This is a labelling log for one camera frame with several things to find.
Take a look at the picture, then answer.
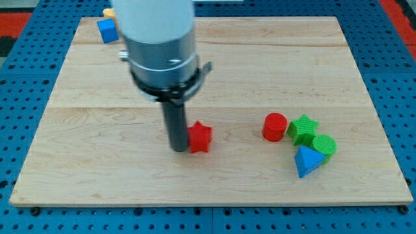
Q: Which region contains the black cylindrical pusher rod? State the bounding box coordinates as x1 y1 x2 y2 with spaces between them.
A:
161 102 189 152

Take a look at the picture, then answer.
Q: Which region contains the red cylinder block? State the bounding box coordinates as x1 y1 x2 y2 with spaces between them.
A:
262 112 288 142

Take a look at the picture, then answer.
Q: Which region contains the light wooden board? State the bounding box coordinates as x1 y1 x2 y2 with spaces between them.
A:
10 17 413 207

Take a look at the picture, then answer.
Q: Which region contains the blue cube block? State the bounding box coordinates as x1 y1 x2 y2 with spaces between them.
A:
97 18 119 44

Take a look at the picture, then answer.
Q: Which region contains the blue triangle block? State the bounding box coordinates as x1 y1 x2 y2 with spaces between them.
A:
294 145 326 178

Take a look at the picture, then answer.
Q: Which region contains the red star block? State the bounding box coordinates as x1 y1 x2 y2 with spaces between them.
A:
187 121 213 153

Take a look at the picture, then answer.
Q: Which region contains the green cylinder block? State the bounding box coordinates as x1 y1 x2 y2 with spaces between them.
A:
311 135 337 165

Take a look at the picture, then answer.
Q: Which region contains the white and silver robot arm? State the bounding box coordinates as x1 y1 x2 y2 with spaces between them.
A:
111 0 212 152

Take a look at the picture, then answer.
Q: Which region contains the yellow block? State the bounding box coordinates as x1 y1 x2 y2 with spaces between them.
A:
102 8 116 22

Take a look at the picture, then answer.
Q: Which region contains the green star block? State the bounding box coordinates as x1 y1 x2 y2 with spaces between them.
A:
287 114 319 146

